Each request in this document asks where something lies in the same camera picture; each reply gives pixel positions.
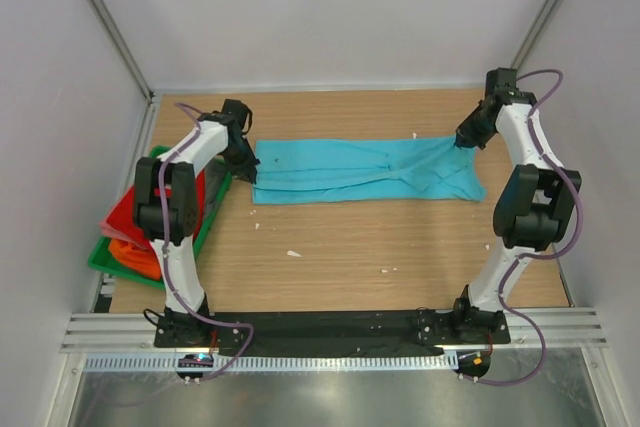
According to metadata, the turquoise t shirt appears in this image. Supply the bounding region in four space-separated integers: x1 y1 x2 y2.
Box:
252 136 486 205

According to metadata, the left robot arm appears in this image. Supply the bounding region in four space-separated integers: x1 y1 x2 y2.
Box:
132 99 259 348

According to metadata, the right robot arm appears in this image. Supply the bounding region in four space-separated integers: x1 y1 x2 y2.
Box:
451 68 582 343

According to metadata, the grey t shirt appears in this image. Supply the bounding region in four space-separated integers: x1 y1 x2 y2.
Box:
203 159 228 219

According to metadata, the red t shirt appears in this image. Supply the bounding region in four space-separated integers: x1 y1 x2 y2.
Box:
105 172 205 249

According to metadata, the orange t shirt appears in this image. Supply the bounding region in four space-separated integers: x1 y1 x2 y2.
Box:
108 239 162 281

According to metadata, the pink t shirt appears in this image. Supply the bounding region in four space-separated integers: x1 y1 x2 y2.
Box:
99 219 128 242

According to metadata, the green plastic bin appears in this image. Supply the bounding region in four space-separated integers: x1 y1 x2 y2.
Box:
88 146 232 289

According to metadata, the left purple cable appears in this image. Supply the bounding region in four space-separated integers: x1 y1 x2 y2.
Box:
157 102 256 382

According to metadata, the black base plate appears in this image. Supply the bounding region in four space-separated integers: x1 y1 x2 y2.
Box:
144 308 511 358

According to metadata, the white slotted cable duct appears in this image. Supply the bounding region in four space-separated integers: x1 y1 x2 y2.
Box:
83 351 458 374

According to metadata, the aluminium frame rail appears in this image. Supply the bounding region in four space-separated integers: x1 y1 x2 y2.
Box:
60 313 156 353

